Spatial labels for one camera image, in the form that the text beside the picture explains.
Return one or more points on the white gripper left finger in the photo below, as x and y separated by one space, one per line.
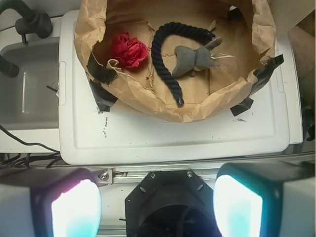
52 202

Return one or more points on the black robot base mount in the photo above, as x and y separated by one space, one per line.
171 205

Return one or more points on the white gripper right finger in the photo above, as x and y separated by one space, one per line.
266 199

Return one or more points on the grey plush toy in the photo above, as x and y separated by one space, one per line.
190 61

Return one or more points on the brown paper bag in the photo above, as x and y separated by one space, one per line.
247 30

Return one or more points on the red crumpled paper ball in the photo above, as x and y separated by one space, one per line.
129 52

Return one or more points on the aluminium frame rail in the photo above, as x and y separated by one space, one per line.
204 169

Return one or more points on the grey plastic tub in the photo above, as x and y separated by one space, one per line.
29 101

